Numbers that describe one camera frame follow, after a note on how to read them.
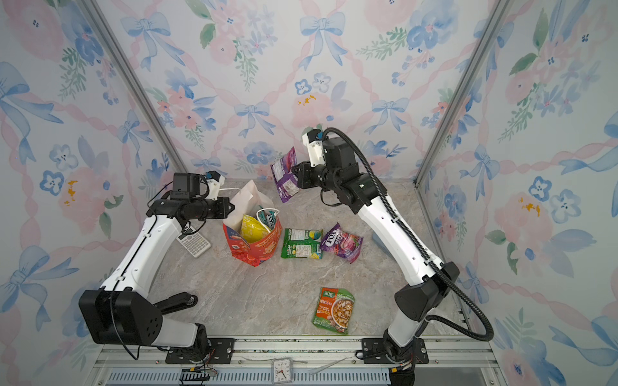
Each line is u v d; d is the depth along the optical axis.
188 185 0.62
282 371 0.69
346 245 0.95
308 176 0.60
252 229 0.82
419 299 0.41
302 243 0.95
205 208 0.67
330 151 0.52
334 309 0.82
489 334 0.37
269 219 0.88
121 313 0.40
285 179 0.72
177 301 0.79
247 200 0.85
